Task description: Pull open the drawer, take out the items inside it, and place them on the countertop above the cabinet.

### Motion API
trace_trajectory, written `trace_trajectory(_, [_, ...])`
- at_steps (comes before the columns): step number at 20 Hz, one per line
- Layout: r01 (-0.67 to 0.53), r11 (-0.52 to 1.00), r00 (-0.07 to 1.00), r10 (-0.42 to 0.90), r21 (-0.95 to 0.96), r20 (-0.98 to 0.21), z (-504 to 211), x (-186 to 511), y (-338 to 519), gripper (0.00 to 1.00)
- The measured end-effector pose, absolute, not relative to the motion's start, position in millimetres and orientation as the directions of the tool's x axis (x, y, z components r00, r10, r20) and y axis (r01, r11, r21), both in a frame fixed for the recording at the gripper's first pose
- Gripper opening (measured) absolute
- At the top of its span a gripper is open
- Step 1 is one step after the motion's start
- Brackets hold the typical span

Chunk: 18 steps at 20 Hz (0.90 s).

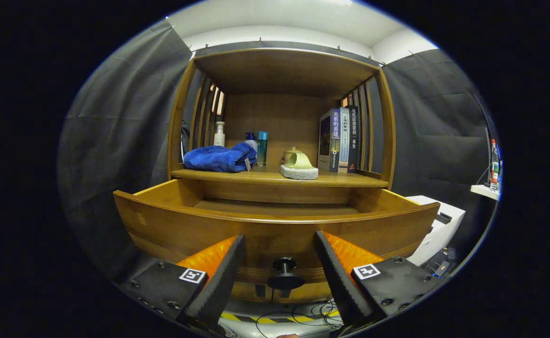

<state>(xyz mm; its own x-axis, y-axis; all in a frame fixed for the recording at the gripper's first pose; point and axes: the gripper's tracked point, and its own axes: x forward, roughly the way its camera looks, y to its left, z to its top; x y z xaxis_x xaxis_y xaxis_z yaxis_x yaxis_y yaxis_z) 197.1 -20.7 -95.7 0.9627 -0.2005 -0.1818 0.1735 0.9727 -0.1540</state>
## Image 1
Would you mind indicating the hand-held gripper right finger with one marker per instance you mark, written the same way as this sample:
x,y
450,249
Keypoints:
x,y
343,286

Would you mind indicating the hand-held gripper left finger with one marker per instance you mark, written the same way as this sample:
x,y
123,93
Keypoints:
x,y
220,286

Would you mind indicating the wooden drawer with black knob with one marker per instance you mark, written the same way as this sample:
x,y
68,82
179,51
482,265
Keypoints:
x,y
185,234

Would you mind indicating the wooden cabinet door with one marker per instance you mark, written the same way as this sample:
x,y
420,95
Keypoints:
x,y
246,292
310,291

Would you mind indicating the wooden countertop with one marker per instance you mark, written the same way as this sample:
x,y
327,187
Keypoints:
x,y
350,178

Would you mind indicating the white drawer unit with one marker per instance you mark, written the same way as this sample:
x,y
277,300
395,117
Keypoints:
x,y
444,230

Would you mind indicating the wooden cabinet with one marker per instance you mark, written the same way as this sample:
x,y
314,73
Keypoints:
x,y
279,122

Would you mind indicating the yellow black hazard tape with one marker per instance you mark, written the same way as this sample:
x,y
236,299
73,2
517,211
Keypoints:
x,y
265,320

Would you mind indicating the black electronics box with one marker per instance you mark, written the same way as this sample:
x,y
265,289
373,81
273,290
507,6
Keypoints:
x,y
439,267

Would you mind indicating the blue towel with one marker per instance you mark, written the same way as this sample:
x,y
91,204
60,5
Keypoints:
x,y
218,158

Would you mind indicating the slim teal bottle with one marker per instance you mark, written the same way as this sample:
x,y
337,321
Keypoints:
x,y
262,148

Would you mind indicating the white pump bottle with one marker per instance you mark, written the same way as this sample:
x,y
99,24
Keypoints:
x,y
219,138

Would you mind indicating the white bottle with blue cap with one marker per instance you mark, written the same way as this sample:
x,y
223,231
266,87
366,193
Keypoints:
x,y
251,141

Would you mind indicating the white side table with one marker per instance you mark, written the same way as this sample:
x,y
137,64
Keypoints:
x,y
484,191

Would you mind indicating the red label water bottle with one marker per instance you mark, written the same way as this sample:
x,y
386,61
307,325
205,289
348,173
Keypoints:
x,y
494,169

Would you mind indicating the black bracket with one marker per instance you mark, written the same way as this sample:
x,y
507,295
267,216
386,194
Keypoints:
x,y
444,217

